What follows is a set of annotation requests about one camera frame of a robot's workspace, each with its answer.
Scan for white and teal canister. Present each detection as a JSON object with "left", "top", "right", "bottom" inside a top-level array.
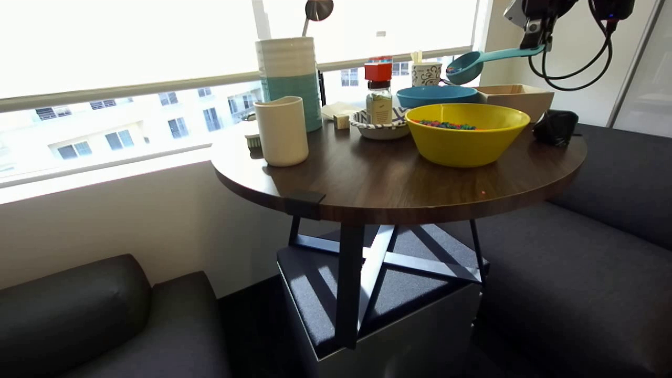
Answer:
[{"left": 255, "top": 36, "right": 323, "bottom": 133}]

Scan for striped woven small bowl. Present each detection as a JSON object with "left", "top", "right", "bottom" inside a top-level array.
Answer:
[{"left": 349, "top": 107, "right": 412, "bottom": 141}]

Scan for blue bowl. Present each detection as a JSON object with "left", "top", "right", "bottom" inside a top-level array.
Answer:
[{"left": 396, "top": 85, "right": 480, "bottom": 110}]

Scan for window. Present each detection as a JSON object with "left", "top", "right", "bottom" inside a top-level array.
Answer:
[{"left": 0, "top": 0, "right": 486, "bottom": 190}]

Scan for teal measuring spoon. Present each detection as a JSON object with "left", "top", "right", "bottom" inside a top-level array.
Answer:
[{"left": 445, "top": 45, "right": 547, "bottom": 87}]

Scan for dark grey sofa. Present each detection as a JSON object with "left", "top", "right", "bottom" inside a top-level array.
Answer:
[
  {"left": 0, "top": 254, "right": 233, "bottom": 378},
  {"left": 470, "top": 123, "right": 672, "bottom": 378}
]

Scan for yellow bowl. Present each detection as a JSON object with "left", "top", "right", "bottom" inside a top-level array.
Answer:
[{"left": 405, "top": 103, "right": 531, "bottom": 169}]

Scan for light wooden box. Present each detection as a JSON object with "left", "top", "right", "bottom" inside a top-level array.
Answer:
[{"left": 475, "top": 84, "right": 555, "bottom": 124}]

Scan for metal lamp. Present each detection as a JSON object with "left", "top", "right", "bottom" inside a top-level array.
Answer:
[{"left": 301, "top": 0, "right": 335, "bottom": 38}]

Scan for white roller blind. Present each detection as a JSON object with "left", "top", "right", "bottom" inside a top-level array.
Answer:
[{"left": 0, "top": 0, "right": 481, "bottom": 113}]

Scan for black clamp pad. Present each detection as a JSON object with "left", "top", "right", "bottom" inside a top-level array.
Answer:
[{"left": 285, "top": 189, "right": 327, "bottom": 221}]

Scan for grey cushioned ottoman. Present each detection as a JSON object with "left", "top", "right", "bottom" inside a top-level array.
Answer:
[{"left": 276, "top": 223, "right": 490, "bottom": 378}]

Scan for black pouch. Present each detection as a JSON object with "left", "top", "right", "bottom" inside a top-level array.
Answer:
[{"left": 532, "top": 109, "right": 580, "bottom": 148}]

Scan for spice jar with red lid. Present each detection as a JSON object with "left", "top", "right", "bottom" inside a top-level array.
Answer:
[{"left": 364, "top": 56, "right": 394, "bottom": 126}]

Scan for cream ceramic cup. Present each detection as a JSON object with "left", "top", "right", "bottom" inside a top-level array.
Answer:
[{"left": 254, "top": 96, "right": 310, "bottom": 168}]

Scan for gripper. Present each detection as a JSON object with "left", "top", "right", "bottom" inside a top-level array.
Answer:
[{"left": 521, "top": 0, "right": 579, "bottom": 52}]

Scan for colourful candy pieces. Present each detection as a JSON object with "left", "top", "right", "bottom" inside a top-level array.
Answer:
[{"left": 417, "top": 119, "right": 478, "bottom": 131}]

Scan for white napkin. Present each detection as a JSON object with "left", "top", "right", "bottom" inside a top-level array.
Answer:
[{"left": 321, "top": 101, "right": 364, "bottom": 122}]

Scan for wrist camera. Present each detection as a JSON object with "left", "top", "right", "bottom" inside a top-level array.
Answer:
[{"left": 592, "top": 0, "right": 636, "bottom": 22}]

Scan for patterned white mug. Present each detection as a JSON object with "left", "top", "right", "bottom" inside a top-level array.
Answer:
[{"left": 411, "top": 61, "right": 444, "bottom": 88}]

